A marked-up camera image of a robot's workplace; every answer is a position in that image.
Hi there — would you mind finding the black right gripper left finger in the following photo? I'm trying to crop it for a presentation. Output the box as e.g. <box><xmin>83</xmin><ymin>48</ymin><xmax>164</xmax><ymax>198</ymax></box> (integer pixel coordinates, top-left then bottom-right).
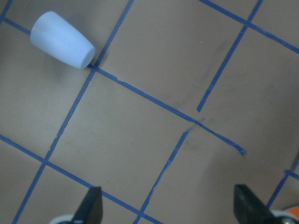
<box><xmin>71</xmin><ymin>187</ymin><xmax>103</xmax><ymax>224</ymax></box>

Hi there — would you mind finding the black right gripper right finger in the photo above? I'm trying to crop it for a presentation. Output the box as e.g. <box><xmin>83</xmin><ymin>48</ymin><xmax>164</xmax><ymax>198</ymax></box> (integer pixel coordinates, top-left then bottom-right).
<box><xmin>234</xmin><ymin>184</ymin><xmax>299</xmax><ymax>224</ymax></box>

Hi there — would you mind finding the light blue plastic cup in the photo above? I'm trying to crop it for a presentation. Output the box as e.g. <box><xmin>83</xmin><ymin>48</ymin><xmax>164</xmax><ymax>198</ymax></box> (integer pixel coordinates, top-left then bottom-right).
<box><xmin>30</xmin><ymin>11</ymin><xmax>95</xmax><ymax>69</ymax></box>

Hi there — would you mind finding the orange can container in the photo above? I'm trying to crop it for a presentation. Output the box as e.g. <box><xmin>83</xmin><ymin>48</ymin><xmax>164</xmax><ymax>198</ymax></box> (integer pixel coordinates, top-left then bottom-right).
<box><xmin>286</xmin><ymin>206</ymin><xmax>299</xmax><ymax>217</ymax></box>

